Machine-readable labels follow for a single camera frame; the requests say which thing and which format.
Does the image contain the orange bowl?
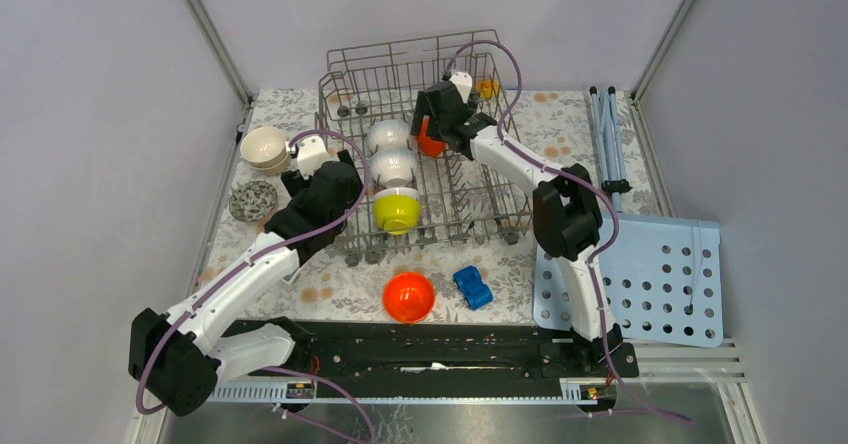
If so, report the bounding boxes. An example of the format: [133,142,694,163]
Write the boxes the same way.
[382,272,436,324]
[416,116,447,158]

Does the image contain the pink patterned bowl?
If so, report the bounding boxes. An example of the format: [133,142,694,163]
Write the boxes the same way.
[228,180,278,222]

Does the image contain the plain beige bowl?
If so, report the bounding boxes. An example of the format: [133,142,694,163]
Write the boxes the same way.
[249,156,291,176]

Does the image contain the beige bowl with leaf pattern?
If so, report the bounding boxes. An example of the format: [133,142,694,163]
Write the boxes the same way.
[239,126,289,169]

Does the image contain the orange bowl front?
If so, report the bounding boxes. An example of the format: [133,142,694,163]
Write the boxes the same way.
[382,272,436,324]

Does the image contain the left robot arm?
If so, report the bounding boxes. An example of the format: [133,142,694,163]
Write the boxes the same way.
[128,151,365,416]

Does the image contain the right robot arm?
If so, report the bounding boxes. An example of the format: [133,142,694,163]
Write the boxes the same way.
[412,81,621,376]

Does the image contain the yellow rubber duck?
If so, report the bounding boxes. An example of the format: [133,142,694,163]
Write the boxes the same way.
[476,79,500,100]

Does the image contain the white ribbed bowl rear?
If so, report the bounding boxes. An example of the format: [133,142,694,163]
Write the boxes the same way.
[366,119,411,153]

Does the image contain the white ribbed bowl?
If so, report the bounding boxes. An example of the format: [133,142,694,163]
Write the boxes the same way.
[369,149,416,188]
[366,119,411,153]

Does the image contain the floral patterned table mat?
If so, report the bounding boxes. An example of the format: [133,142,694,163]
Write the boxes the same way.
[195,89,660,325]

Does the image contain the white ribbed bowl middle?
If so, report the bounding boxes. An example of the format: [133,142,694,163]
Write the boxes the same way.
[369,149,416,188]

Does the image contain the yellow-green bowl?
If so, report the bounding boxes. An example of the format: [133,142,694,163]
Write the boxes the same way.
[373,187,422,235]

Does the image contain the blue folded metal stand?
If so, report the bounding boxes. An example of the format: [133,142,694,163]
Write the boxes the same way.
[589,86,632,212]

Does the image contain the blue toy car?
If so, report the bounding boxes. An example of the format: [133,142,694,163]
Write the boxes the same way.
[453,266,494,311]

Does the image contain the light blue perforated board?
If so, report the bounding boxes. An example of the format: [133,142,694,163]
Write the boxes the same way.
[531,212,725,350]

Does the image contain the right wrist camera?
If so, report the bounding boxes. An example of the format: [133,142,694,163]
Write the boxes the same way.
[443,70,474,103]

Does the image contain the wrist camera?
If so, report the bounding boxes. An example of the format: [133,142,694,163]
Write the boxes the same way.
[443,70,474,103]
[288,137,333,179]

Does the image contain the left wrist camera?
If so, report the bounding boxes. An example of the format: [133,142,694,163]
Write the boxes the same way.
[288,137,333,179]

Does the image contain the grey wire dish rack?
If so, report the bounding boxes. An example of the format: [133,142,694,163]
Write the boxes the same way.
[315,29,531,266]

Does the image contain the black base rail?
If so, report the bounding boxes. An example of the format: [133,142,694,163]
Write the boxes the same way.
[218,318,637,403]

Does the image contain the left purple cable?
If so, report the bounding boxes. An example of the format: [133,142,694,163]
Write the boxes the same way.
[135,129,379,444]

